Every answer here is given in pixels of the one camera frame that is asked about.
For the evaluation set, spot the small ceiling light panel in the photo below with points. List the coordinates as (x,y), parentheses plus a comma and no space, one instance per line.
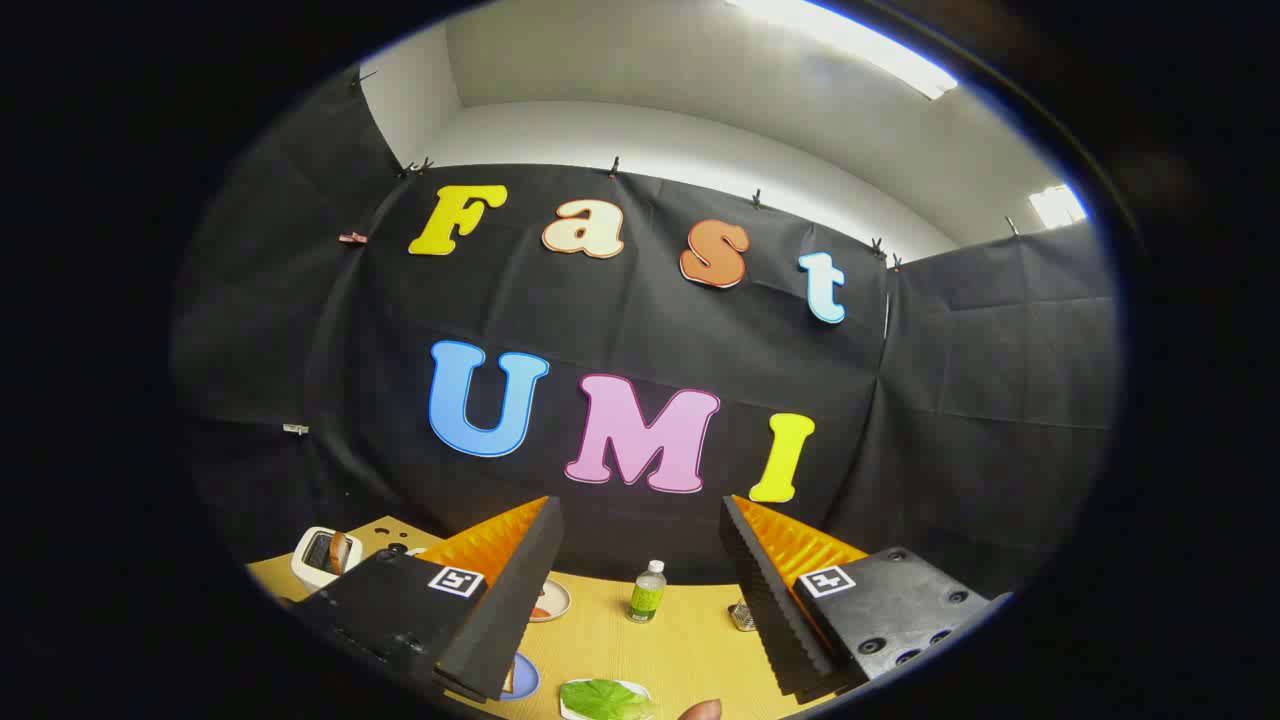
(1058,206)

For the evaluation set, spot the white bread slice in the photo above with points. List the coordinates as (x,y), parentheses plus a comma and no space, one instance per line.
(339,553)

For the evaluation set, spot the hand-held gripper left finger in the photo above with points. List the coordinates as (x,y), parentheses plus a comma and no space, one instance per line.
(490,620)

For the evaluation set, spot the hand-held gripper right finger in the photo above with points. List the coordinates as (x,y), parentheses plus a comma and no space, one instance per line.
(775,620)

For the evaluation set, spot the green lettuce leaf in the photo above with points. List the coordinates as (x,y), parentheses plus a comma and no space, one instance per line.
(605,700)

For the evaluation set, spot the white square plate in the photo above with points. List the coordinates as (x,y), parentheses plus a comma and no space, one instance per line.
(570,706)

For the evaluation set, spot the green label plastic bottle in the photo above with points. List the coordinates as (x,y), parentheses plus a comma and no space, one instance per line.
(647,597)

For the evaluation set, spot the blue plate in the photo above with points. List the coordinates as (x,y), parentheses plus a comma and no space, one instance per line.
(526,678)

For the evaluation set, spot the brown crust bread slice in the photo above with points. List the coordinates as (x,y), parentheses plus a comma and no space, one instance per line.
(509,678)

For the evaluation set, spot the white plate with meat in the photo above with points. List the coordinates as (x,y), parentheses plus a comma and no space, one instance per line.
(555,600)

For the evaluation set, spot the white toaster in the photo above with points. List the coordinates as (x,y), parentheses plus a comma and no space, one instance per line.
(305,560)

